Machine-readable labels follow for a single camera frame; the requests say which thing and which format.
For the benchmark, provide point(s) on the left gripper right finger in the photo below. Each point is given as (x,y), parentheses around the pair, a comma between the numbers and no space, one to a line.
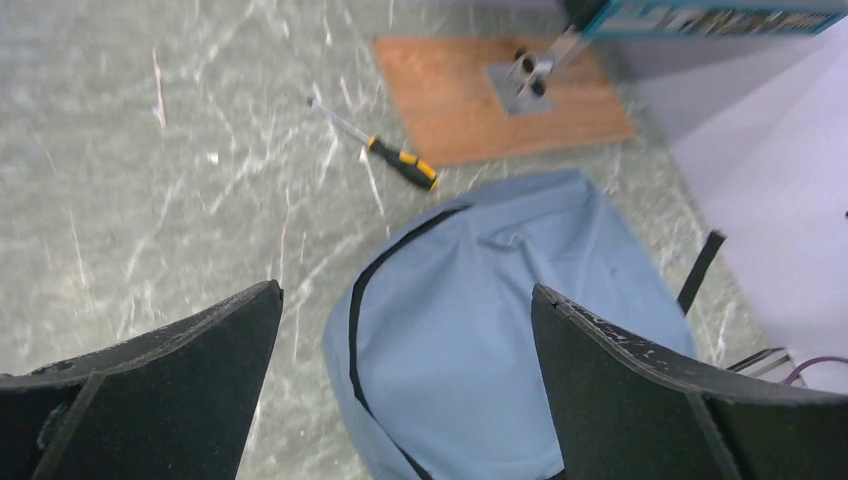
(624,407)

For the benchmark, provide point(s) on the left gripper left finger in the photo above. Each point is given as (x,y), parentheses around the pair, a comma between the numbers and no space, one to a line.
(176,402)

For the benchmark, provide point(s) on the blue student backpack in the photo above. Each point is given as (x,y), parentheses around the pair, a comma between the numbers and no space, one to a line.
(431,352)

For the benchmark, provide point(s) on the yellow black screwdriver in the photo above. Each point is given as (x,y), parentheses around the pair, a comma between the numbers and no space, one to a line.
(410,167)

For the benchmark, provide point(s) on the aluminium side rail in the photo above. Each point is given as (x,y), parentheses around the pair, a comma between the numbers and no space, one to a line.
(772,365)

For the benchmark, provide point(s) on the metal stand mount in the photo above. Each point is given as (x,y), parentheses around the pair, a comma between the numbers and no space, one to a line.
(521,86)

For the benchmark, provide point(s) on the grey network switch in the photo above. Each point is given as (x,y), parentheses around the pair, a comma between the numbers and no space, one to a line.
(692,18)

